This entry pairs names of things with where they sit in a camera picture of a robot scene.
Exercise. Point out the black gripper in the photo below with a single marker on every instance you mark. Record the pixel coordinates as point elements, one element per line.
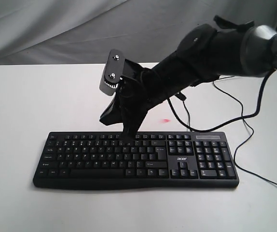
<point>131,103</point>

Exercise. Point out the black acer keyboard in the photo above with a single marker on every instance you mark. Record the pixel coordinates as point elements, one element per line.
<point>103,161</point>

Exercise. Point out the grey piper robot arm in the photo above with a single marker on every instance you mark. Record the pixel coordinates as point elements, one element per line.
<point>203,55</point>

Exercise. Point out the grey backdrop cloth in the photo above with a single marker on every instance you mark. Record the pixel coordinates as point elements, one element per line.
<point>84,31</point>

